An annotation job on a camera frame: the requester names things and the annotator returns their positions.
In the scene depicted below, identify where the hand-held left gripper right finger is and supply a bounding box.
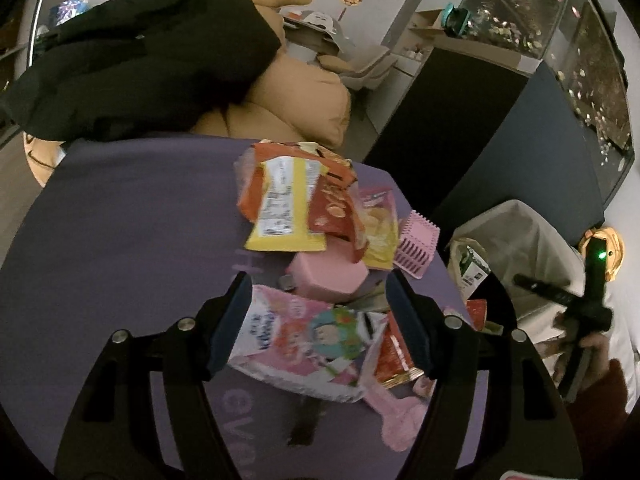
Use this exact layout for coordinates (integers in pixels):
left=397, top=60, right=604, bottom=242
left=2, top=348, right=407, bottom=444
left=385, top=270, right=583, bottom=480

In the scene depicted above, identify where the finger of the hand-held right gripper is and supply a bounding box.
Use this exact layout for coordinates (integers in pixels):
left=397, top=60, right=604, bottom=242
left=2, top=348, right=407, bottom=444
left=514, top=273, right=583, bottom=308

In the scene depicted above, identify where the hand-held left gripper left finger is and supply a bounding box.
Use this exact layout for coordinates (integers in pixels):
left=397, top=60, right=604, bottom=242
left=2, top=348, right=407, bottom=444
left=54, top=272, right=256, bottom=480

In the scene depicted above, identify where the white lined trash bin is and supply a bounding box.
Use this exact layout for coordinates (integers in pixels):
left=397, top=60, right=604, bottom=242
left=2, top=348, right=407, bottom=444
left=446, top=199, right=601, bottom=361

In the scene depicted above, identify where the pink white cartoon wrapper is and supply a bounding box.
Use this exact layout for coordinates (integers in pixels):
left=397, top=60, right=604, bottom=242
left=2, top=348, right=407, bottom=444
left=227, top=285, right=388, bottom=403

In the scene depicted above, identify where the pink chips packet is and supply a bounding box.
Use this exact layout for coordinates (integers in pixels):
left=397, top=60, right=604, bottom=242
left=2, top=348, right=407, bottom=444
left=357, top=187, right=401, bottom=272

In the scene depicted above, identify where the translucent pink plastic wrapper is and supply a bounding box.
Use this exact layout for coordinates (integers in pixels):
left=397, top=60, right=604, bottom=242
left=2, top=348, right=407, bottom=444
left=235, top=152, right=261, bottom=197

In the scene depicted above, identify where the person's right forearm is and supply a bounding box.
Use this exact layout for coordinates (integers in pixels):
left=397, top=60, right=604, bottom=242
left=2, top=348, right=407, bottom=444
left=565, top=357, right=632, bottom=466

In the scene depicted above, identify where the person's right hand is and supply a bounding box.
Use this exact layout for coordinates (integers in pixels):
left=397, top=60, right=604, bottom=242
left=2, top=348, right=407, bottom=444
left=550, top=312, right=612, bottom=388

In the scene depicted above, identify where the yellow round ornament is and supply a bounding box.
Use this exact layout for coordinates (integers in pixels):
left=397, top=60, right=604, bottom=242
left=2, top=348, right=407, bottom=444
left=579, top=227, right=625, bottom=283

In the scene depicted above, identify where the small red foil packet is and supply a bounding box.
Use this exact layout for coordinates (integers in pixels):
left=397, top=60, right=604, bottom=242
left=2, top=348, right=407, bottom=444
left=372, top=317, right=426, bottom=391

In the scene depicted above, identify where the red wrapper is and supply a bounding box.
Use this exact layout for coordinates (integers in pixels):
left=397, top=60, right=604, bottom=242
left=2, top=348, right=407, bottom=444
left=466, top=299, right=503, bottom=336

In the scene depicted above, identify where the pink plastic basket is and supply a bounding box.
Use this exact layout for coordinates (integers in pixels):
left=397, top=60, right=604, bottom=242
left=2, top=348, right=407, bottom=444
left=392, top=210, right=441, bottom=279

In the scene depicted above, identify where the green white carton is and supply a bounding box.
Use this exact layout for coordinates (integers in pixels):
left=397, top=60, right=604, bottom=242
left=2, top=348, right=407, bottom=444
left=450, top=242, right=493, bottom=301

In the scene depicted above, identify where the pink box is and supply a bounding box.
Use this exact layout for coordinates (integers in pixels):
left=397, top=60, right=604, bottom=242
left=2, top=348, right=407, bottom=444
left=290, top=237, right=370, bottom=303

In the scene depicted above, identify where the pink plush toy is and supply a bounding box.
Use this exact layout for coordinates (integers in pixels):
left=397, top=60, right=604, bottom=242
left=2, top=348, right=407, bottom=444
left=360, top=375, right=438, bottom=451

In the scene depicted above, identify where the purple table mat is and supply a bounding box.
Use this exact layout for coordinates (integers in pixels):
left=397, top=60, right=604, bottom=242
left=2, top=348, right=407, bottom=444
left=0, top=132, right=491, bottom=480

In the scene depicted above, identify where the large orange packet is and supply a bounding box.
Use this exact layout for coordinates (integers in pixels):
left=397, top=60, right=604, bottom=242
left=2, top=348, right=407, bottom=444
left=236, top=140, right=357, bottom=223

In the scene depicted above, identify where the yellow snack packet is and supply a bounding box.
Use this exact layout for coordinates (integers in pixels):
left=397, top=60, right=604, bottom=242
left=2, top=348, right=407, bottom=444
left=243, top=156, right=328, bottom=252

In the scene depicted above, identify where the red chips packet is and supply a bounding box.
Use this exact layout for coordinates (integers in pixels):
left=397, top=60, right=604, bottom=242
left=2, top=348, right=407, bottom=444
left=306, top=172, right=371, bottom=264

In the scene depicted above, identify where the dark cabinet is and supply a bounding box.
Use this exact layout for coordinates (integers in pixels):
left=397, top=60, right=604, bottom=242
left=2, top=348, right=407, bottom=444
left=362, top=45, right=616, bottom=231

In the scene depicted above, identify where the tan plush cushion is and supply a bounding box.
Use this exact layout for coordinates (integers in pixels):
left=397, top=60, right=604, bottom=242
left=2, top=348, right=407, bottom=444
left=22, top=0, right=351, bottom=188

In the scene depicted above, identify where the beige chair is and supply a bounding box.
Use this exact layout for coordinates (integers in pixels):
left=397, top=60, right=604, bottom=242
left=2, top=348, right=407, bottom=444
left=320, top=45, right=398, bottom=92

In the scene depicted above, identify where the glass fish tank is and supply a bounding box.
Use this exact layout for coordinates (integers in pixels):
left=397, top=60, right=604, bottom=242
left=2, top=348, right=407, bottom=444
left=457, top=0, right=636, bottom=153

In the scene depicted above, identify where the black cloth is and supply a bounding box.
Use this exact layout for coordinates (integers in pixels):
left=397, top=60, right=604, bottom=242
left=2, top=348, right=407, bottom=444
left=0, top=0, right=282, bottom=142

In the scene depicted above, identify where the white shelf unit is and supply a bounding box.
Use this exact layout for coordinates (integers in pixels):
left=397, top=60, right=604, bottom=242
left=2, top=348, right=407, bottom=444
left=384, top=0, right=437, bottom=77

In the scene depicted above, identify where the teal round device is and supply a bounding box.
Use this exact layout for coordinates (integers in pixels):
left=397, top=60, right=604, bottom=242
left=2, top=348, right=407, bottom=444
left=440, top=4, right=473, bottom=36

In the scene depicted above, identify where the shiny blue packet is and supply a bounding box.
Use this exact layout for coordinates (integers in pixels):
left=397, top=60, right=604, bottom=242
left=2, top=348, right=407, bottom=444
left=50, top=0, right=89, bottom=26

